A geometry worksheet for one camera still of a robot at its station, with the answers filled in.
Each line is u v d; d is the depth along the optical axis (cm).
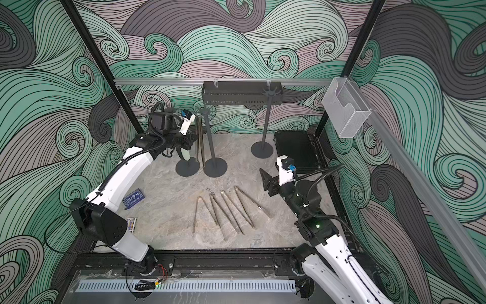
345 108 77
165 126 60
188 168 103
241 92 95
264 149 111
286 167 53
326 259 48
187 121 69
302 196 48
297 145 123
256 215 88
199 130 77
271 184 58
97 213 41
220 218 86
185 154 86
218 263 75
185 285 70
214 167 104
